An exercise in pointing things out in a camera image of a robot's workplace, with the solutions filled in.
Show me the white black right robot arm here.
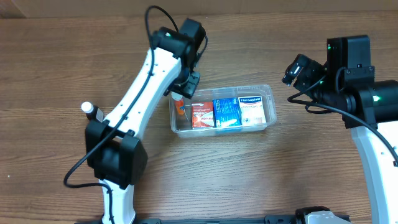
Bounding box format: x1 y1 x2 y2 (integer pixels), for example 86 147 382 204
282 35 397 223

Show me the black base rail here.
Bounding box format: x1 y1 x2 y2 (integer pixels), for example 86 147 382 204
74 211 352 224

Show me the white blue plaster box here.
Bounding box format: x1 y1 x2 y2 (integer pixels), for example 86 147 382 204
238 96 266 126

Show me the blue medicine box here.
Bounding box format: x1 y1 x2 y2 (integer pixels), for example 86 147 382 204
212 98 241 128

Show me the clear plastic container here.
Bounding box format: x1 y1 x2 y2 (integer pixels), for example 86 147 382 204
170 85 277 138

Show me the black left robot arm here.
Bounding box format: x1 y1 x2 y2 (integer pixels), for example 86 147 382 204
85 19 207 223

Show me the red medicine box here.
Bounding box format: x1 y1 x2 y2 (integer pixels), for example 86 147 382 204
192 101 215 129

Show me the dark brown medicine bottle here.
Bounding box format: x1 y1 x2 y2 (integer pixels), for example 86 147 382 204
81 101 104 123

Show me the orange tablet tube white cap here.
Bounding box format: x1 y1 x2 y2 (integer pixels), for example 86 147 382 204
171 92 185 115

